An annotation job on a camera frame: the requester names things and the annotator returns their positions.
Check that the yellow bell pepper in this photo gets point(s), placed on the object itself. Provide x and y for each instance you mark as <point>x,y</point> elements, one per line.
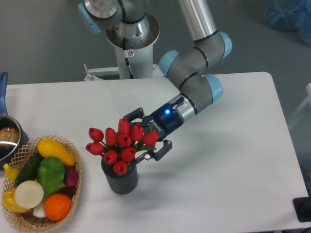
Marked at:
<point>9,203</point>

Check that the red tulip bouquet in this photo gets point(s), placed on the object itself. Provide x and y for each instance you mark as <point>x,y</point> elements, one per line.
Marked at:
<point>118,149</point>

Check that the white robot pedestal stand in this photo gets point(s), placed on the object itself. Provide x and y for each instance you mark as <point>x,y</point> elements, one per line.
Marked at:
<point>133,45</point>

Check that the dark grey ribbed vase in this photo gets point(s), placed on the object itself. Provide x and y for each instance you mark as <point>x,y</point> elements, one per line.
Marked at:
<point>121,184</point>

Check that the white round onion slice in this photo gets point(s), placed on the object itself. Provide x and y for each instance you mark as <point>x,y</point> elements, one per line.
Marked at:
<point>29,194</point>

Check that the green cucumber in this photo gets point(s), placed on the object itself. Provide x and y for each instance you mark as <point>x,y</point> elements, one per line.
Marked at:
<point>29,170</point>

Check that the blue handled saucepan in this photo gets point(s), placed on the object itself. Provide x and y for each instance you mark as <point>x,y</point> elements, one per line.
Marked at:
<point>12,136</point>

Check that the green lettuce leaf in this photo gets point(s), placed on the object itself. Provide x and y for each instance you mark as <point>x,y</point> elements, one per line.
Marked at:
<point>50,175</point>

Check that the white frame at right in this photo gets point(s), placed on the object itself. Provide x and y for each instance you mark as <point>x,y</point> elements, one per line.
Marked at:
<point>301,110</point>

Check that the blue plastic bag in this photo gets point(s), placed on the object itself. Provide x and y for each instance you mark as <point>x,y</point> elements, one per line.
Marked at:
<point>290,15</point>

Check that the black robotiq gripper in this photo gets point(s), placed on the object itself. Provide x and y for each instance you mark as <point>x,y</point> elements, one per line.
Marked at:
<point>164,120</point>

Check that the black device at edge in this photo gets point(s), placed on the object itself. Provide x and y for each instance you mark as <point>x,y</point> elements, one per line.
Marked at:
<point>302,208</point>

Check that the yellow squash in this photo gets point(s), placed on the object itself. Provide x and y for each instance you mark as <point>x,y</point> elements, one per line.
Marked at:
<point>51,148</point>

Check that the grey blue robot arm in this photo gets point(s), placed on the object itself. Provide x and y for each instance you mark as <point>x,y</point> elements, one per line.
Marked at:
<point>185,71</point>

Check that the orange fruit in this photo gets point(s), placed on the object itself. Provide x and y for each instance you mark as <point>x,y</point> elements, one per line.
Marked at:
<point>57,206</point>

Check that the purple red onion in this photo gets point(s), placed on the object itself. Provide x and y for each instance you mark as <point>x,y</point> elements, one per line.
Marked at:
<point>71,177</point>

